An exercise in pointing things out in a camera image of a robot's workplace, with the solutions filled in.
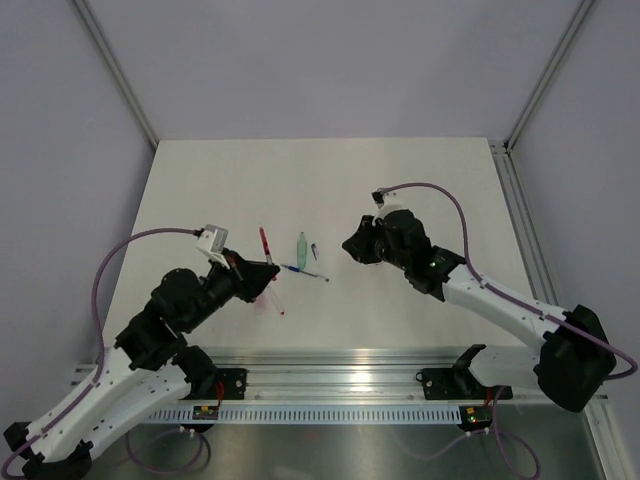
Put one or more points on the left aluminium frame post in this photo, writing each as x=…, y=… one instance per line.
x=106, y=53

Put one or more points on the aluminium front rail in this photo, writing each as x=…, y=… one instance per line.
x=333, y=376

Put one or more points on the green highlighter marker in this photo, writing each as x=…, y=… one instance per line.
x=301, y=251

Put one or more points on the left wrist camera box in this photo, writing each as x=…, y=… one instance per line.
x=211, y=243

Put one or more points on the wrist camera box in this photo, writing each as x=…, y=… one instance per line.
x=386, y=200
x=211, y=243

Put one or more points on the clear red-tipped pen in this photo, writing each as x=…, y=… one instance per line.
x=277, y=302

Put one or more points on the pink highlighter marker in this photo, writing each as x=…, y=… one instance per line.
x=260, y=305

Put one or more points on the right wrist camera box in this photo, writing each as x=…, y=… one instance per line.
x=386, y=200

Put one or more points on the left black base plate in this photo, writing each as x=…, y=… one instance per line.
x=228, y=384

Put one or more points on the right aluminium side rail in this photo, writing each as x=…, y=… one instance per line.
x=538, y=268

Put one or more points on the blue ballpoint pen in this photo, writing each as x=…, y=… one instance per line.
x=298, y=270

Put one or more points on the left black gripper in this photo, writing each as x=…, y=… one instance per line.
x=256, y=276

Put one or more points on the red gel pen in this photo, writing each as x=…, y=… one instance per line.
x=265, y=245

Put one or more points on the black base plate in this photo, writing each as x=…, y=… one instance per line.
x=455, y=382
x=228, y=384

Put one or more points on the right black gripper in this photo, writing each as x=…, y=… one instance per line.
x=359, y=245

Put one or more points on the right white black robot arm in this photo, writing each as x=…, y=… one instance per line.
x=565, y=354

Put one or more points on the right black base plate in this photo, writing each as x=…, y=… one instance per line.
x=455, y=382

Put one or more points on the white slotted cable duct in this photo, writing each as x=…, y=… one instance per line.
x=422, y=414

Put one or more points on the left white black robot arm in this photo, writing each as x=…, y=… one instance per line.
x=149, y=365

